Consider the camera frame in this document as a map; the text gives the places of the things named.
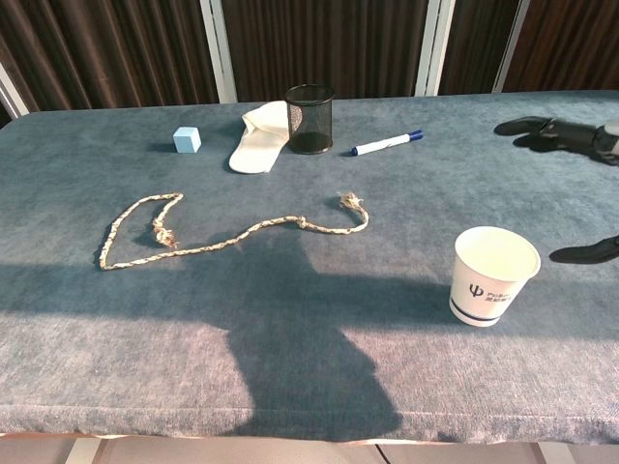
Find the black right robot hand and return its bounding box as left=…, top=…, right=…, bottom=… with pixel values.
left=493, top=115, right=619, bottom=265

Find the white paper cup blue band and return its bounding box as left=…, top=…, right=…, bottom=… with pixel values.
left=448, top=226, right=542, bottom=328

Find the brown pleated curtain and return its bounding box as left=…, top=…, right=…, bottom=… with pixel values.
left=437, top=0, right=521, bottom=96
left=0, top=0, right=220, bottom=128
left=221, top=0, right=429, bottom=102
left=502, top=0, right=619, bottom=93

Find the white marker blue cap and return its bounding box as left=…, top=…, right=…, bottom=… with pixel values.
left=350, top=128, right=425, bottom=158

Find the black mesh pen holder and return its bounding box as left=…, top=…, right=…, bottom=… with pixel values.
left=283, top=84, right=336, bottom=156

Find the white slipper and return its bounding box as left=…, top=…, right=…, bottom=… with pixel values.
left=227, top=100, right=291, bottom=174

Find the light blue cube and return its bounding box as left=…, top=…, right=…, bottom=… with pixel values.
left=172, top=127, right=202, bottom=155

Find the blue plush table cloth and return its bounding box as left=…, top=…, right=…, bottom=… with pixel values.
left=0, top=89, right=619, bottom=446

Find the white frame post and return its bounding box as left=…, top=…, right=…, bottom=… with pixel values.
left=0, top=61, right=26, bottom=120
left=199, top=0, right=239, bottom=103
left=491, top=0, right=531, bottom=94
left=414, top=0, right=457, bottom=98

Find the braided beige rope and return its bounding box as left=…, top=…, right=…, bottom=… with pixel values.
left=98, top=191, right=370, bottom=272

